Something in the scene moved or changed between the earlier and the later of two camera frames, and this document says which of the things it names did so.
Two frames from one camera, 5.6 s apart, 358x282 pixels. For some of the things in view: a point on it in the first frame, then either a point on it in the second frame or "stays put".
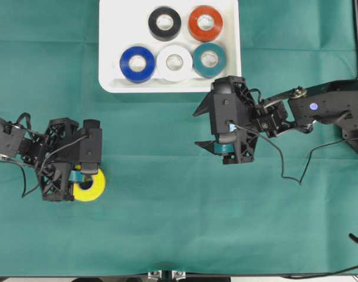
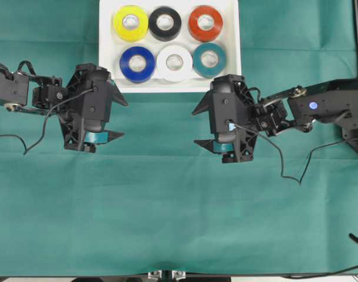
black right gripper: (233, 107) stays put
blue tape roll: (140, 76) stays put
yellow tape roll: (95, 191) → (130, 23)
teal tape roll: (206, 71) stays put
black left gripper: (64, 146) → (87, 97)
